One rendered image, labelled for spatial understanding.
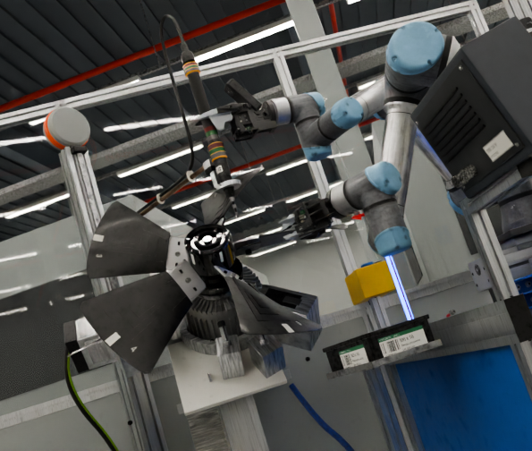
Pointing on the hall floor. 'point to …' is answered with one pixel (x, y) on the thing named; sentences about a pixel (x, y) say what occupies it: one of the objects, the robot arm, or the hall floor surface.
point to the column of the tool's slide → (139, 397)
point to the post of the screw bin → (387, 419)
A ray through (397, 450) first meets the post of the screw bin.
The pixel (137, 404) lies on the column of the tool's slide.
